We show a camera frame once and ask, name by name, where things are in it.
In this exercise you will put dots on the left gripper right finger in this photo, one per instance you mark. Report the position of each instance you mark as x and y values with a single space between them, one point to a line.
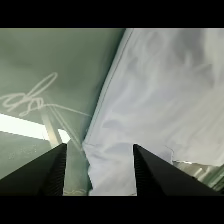
160 178

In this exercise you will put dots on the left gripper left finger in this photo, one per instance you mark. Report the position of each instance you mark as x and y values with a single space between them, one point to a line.
43 175

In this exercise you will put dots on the light blue shirt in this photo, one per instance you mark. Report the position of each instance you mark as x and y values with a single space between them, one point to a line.
160 96

